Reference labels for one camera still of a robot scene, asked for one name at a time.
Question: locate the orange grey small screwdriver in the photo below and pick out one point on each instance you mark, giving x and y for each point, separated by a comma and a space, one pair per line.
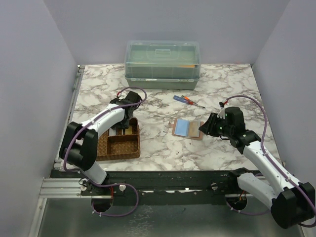
192, 102

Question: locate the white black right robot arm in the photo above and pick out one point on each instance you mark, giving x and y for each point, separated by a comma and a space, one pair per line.
290, 201

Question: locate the blue red handled screwdriver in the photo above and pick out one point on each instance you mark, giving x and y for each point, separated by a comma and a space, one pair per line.
180, 99

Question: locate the black metal base rail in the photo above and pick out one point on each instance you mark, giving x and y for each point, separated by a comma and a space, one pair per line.
157, 187

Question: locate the clear green plastic storage box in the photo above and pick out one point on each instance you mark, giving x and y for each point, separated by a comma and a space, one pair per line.
162, 64

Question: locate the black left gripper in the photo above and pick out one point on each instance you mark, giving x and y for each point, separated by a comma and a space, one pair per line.
125, 125

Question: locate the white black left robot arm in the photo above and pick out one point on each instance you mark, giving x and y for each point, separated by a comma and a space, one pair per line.
80, 141

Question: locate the credit card in tray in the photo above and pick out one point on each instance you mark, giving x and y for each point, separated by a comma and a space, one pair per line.
118, 132

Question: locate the aluminium extrusion rail left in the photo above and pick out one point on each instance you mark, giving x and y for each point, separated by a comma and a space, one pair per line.
61, 188

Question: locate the tan leather card holder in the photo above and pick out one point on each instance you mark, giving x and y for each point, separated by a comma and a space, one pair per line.
180, 128

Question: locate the brown woven divided tray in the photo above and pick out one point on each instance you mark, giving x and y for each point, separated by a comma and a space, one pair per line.
120, 147

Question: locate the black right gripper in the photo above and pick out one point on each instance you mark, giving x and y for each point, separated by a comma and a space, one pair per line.
209, 127

